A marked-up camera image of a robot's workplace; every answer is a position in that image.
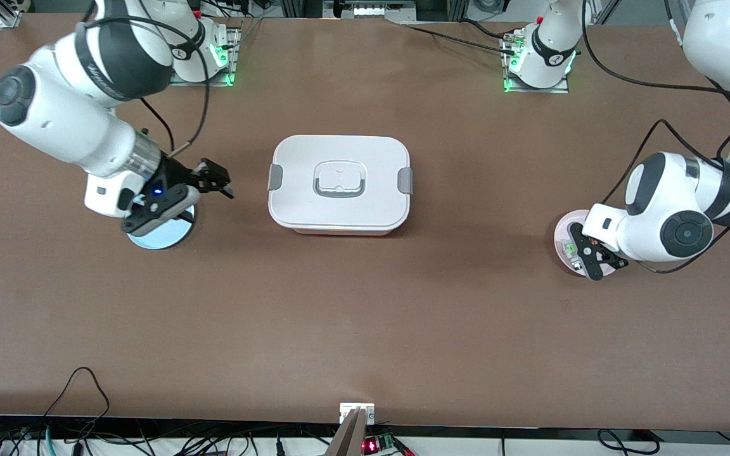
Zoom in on aluminium camera support bar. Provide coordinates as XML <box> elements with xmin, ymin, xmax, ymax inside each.
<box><xmin>326</xmin><ymin>407</ymin><xmax>369</xmax><ymax>456</ymax></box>

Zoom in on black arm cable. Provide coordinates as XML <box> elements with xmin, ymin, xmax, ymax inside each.
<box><xmin>80</xmin><ymin>16</ymin><xmax>211</xmax><ymax>158</ymax></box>
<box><xmin>582</xmin><ymin>0</ymin><xmax>730</xmax><ymax>274</ymax></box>

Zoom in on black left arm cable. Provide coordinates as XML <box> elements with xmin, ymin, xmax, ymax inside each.
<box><xmin>582</xmin><ymin>0</ymin><xmax>730</xmax><ymax>274</ymax></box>

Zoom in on black device with white light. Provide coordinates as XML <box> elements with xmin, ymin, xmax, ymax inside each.
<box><xmin>332</xmin><ymin>0</ymin><xmax>418</xmax><ymax>19</ymax></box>

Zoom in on pale pink round plate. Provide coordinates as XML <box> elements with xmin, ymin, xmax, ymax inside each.
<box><xmin>554</xmin><ymin>210</ymin><xmax>595</xmax><ymax>278</ymax></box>

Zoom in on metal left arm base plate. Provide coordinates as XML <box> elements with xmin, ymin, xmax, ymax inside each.
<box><xmin>501</xmin><ymin>32</ymin><xmax>570</xmax><ymax>94</ymax></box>

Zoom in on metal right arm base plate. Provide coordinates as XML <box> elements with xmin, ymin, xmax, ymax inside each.
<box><xmin>168</xmin><ymin>25</ymin><xmax>243</xmax><ymax>87</ymax></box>

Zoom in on circuit board with red display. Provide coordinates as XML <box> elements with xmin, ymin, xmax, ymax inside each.
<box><xmin>362</xmin><ymin>433</ymin><xmax>399</xmax><ymax>455</ymax></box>

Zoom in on aluminium frame profile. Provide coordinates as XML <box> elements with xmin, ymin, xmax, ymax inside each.
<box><xmin>0</xmin><ymin>0</ymin><xmax>27</xmax><ymax>30</ymax></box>

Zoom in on black curled cable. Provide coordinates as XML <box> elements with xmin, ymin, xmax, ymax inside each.
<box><xmin>596</xmin><ymin>429</ymin><xmax>663</xmax><ymax>455</ymax></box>

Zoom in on thin grey cable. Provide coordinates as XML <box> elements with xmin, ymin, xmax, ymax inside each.
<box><xmin>231</xmin><ymin>17</ymin><xmax>266</xmax><ymax>50</ymax></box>

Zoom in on small white mounting plate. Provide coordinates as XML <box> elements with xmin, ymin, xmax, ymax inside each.
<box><xmin>340</xmin><ymin>403</ymin><xmax>375</xmax><ymax>424</ymax></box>

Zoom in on white lidded box grey clips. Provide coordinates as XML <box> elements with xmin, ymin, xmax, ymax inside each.
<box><xmin>267</xmin><ymin>134</ymin><xmax>414</xmax><ymax>236</ymax></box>

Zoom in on long black table cable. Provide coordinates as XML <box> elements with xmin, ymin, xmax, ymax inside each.
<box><xmin>397</xmin><ymin>23</ymin><xmax>519</xmax><ymax>56</ymax></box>

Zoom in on black looped cable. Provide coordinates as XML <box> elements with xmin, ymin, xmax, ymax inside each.
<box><xmin>42</xmin><ymin>367</ymin><xmax>111</xmax><ymax>438</ymax></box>

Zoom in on light blue round plate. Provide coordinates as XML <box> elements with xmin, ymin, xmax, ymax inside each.
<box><xmin>125</xmin><ymin>206</ymin><xmax>196</xmax><ymax>250</ymax></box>

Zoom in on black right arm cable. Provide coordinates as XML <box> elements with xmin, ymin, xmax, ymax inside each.
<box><xmin>80</xmin><ymin>16</ymin><xmax>211</xmax><ymax>158</ymax></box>

